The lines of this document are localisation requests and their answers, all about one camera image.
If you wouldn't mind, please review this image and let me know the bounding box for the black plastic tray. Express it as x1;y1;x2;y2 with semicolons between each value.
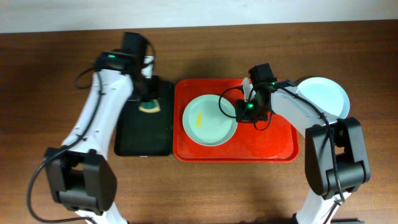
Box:
114;76;175;156

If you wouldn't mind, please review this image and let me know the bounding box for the pale green plate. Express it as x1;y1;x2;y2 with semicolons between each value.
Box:
182;95;238;147

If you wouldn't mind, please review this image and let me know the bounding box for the red plastic tray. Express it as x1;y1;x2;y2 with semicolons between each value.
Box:
173;78;300;163

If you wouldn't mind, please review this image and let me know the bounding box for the green and yellow sponge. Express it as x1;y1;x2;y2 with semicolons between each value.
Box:
139;100;160;113

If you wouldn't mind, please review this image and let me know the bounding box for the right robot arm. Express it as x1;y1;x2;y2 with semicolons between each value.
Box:
238;78;371;223

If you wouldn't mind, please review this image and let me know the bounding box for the light blue plate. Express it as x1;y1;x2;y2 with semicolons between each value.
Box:
298;77;350;119

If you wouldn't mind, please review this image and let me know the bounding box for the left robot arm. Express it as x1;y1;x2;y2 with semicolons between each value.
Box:
45;51;155;223

